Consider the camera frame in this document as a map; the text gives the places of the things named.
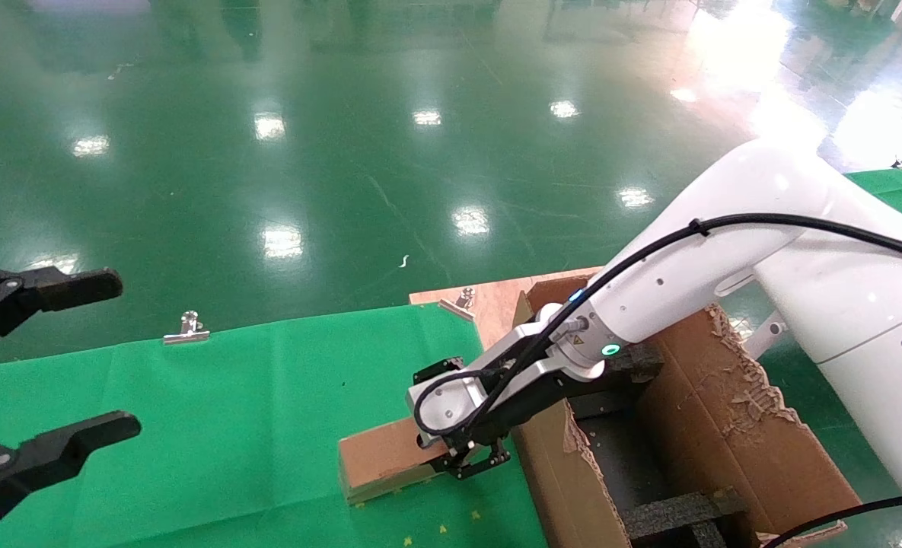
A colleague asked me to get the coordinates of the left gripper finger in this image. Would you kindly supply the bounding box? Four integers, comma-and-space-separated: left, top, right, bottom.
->
0, 411, 143, 535
0, 266, 125, 366

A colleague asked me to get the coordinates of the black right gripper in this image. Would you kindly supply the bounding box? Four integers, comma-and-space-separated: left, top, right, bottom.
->
413, 356, 575, 481

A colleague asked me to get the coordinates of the long cardboard box with hole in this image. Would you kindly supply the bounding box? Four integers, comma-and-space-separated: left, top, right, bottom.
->
338, 415, 499, 505

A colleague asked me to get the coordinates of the large open cardboard carton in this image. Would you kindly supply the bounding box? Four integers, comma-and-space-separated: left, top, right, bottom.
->
512, 272, 867, 548

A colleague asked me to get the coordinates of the black foam insert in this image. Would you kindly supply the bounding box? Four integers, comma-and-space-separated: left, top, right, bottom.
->
572, 342, 665, 420
621, 490, 749, 548

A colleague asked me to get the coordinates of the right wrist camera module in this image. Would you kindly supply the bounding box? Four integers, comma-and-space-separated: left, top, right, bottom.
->
407, 304, 611, 452

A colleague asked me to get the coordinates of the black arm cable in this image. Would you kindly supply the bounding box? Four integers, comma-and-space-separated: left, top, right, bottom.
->
413, 214, 902, 440

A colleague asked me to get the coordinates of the thin black cable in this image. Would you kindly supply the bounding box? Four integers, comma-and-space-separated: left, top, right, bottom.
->
760, 496, 902, 548

